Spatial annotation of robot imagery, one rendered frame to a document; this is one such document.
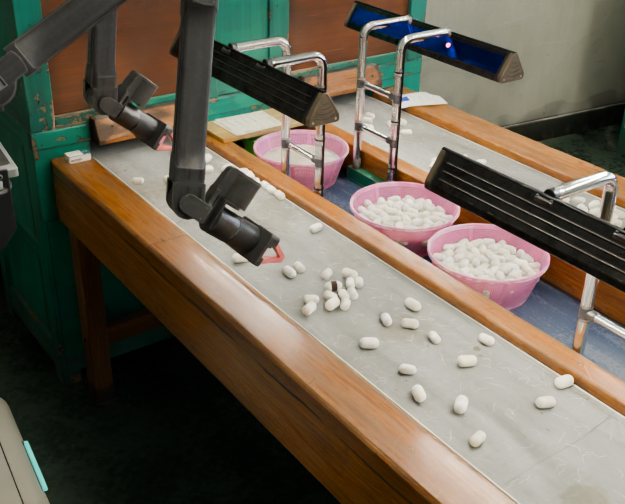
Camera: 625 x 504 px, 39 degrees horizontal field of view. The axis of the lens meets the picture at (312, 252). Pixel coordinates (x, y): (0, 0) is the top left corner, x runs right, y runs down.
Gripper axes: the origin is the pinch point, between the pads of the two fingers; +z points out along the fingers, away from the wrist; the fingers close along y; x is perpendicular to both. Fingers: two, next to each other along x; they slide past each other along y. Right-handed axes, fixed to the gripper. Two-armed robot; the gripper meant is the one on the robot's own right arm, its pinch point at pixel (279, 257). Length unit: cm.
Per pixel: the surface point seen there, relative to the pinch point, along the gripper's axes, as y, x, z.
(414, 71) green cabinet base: 94, -72, 91
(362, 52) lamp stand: 52, -54, 33
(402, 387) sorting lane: -32.9, 6.4, 11.1
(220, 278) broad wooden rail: 13.2, 10.8, 1.5
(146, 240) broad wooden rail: 36.5, 14.3, -2.9
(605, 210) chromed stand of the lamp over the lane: -45, -38, 15
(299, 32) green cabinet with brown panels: 95, -56, 43
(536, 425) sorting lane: -53, -1, 20
